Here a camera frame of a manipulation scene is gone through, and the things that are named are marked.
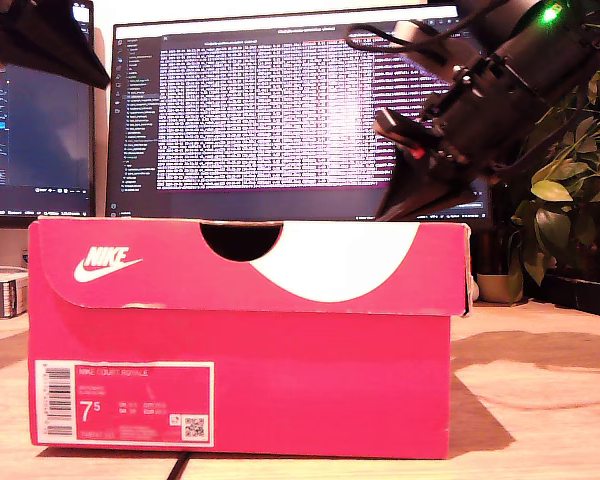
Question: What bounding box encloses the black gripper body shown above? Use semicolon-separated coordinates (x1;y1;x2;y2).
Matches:
373;55;537;172

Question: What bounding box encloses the red Nike shoebox with lid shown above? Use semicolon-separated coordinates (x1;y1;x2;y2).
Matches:
27;215;476;460

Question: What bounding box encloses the small green and white box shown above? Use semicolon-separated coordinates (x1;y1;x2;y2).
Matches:
0;267;30;320

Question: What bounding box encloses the computer monitor with code editor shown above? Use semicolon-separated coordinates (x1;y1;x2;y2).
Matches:
0;0;97;229

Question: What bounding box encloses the white plant pot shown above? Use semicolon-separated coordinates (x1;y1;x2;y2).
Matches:
476;272;524;305

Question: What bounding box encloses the green leafy houseplant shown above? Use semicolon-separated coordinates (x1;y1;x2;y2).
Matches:
509;64;600;287

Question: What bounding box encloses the wide computer monitor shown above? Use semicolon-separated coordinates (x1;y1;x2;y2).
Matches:
104;4;494;224

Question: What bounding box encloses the black planter tray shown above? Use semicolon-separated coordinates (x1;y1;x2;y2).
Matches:
544;272;600;316

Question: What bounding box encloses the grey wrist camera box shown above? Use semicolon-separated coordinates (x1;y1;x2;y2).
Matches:
393;19;482;67

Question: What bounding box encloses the black looping arm cable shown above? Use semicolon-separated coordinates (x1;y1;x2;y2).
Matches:
344;22;486;69

